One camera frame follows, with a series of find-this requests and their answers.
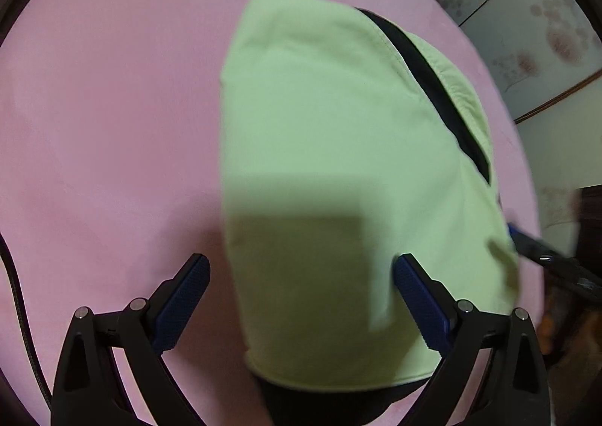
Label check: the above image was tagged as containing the light green black hooded jacket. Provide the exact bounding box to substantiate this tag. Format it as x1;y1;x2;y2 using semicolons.
220;0;518;425

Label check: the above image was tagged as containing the pink bed sheet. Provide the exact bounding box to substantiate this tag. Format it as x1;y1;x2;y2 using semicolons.
1;0;539;425

